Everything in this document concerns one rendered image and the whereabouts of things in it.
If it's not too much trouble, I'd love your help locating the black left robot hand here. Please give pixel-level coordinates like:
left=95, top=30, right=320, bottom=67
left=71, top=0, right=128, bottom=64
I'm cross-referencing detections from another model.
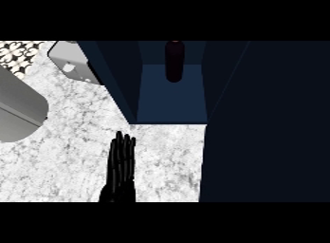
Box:
left=97, top=130, right=139, bottom=203

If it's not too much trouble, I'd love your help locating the dark blue cabinet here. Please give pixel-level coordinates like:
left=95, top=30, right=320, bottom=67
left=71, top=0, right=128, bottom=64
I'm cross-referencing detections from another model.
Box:
left=77, top=40, right=252, bottom=125

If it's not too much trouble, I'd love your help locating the dark wine bottle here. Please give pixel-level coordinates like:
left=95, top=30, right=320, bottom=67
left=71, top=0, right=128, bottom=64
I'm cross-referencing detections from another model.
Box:
left=164, top=40, right=187, bottom=84

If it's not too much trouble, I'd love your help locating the dark blue cabinet door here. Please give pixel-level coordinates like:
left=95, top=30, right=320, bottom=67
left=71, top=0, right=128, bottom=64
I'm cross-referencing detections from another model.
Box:
left=198, top=40, right=330, bottom=203

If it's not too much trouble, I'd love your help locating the large grey rounded appliance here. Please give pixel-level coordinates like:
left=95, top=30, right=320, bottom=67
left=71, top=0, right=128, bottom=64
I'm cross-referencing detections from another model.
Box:
left=0, top=54, right=50, bottom=143

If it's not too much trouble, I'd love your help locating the silver grey appliance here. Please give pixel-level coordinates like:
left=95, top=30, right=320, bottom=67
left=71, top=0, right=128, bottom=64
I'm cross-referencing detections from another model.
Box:
left=46, top=40, right=102, bottom=86

